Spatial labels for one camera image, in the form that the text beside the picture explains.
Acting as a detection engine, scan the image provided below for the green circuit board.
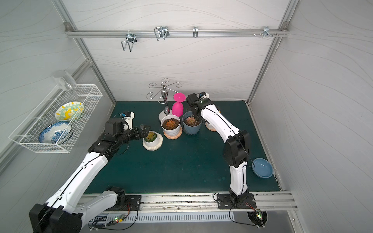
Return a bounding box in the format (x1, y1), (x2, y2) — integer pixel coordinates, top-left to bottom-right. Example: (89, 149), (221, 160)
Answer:
(113, 214), (128, 224)

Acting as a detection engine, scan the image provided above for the metal bracket right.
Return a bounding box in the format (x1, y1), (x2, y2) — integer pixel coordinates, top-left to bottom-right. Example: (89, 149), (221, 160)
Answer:
(252, 26), (279, 38)

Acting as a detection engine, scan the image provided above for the yellow green patterned plate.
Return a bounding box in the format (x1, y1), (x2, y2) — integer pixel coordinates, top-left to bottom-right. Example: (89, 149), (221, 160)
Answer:
(54, 102), (85, 121)

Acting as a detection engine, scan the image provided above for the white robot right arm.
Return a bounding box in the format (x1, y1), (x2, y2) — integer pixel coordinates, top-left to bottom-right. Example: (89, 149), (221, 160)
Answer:
(186, 92), (251, 206)

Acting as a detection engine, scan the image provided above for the metal hook clamp middle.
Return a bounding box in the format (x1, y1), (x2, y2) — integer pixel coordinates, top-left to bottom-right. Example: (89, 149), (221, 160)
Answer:
(153, 26), (170, 41)

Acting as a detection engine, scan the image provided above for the white ribbed pot red succulent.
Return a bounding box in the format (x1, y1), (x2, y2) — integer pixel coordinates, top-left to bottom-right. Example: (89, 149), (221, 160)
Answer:
(161, 115), (181, 130)

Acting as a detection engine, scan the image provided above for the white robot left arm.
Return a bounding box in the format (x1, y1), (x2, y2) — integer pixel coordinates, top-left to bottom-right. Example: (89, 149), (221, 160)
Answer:
(29, 116), (151, 233)

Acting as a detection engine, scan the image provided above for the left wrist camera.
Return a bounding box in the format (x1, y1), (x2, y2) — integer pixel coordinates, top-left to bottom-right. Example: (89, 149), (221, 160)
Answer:
(119, 111), (135, 131)

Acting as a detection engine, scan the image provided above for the white pot yellow-orange succulent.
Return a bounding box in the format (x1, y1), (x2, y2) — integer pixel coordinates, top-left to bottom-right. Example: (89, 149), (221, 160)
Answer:
(143, 131), (159, 147)

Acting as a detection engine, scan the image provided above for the clear drinking glass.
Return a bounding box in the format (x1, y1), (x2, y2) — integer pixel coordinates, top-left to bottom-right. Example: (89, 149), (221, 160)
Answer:
(52, 70), (77, 91)

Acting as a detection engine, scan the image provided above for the chrome glass holder stand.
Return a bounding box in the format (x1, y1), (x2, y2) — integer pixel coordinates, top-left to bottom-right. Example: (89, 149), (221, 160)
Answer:
(146, 78), (183, 121)

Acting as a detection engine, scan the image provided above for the metal hook clamp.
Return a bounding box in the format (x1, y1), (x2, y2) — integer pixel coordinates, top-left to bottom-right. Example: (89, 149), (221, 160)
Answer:
(121, 31), (137, 52)
(153, 26), (170, 41)

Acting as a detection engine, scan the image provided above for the white wire basket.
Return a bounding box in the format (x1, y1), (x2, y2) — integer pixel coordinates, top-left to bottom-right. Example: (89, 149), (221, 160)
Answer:
(9, 84), (103, 153)

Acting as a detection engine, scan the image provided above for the white faceted saucer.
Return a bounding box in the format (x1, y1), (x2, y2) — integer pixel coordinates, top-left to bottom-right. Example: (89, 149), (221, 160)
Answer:
(142, 131), (163, 151)

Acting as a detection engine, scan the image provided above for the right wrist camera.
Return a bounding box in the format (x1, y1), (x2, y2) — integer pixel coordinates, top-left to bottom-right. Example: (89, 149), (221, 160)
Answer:
(197, 92), (209, 100)

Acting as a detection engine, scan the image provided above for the peach faceted saucer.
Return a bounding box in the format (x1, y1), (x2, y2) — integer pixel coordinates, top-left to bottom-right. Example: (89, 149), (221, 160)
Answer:
(205, 121), (216, 132)

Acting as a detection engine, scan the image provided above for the blue ceramic bowl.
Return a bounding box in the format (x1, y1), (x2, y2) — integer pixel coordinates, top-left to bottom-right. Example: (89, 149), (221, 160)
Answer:
(252, 158), (274, 179)

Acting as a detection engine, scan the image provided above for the aluminium top rail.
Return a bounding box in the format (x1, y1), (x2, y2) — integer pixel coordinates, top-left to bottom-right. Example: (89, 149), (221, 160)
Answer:
(65, 28), (290, 39)

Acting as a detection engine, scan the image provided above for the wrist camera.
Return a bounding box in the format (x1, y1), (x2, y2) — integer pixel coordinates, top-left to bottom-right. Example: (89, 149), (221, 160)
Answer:
(197, 92), (209, 100)
(119, 111), (135, 131)

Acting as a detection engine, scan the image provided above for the metal hook clamp left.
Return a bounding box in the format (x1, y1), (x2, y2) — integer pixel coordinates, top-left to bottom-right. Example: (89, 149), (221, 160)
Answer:
(121, 31), (137, 52)

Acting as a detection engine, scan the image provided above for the small metal clip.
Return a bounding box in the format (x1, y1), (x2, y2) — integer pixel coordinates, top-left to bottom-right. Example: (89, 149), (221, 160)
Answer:
(192, 26), (198, 38)

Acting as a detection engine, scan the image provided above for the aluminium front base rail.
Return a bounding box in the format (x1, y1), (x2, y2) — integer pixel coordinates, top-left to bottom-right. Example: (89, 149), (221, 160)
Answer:
(101, 191), (298, 223)

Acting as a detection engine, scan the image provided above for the blue white patterned plate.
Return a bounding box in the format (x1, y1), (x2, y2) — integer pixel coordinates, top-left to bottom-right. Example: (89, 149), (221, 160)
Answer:
(38, 121), (72, 144)

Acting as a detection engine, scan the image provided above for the grey-blue pot pink succulent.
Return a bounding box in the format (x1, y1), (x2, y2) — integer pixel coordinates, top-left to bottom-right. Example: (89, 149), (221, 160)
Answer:
(182, 111), (203, 136)

